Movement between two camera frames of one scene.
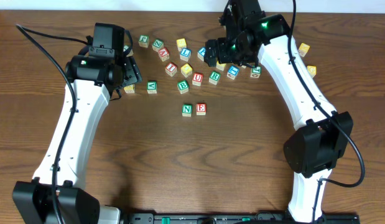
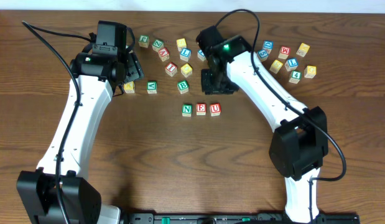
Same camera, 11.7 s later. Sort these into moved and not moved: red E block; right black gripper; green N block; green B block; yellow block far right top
Moved: right black gripper
Not moved: red E block; green N block; yellow block far right top; green B block
